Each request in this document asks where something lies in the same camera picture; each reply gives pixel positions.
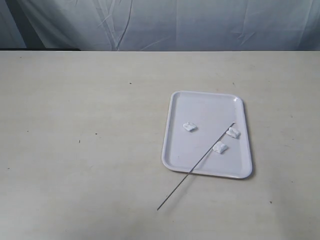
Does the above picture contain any thin metal skewer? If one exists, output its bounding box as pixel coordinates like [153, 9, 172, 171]
[156, 121, 236, 211]

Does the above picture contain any white rectangular plastic tray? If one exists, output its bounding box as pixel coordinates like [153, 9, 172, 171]
[161, 91, 253, 179]

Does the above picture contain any grey wrinkled backdrop curtain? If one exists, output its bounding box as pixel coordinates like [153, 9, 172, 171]
[0, 0, 320, 52]

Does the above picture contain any white marshmallow handle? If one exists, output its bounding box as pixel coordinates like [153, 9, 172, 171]
[226, 127, 241, 139]

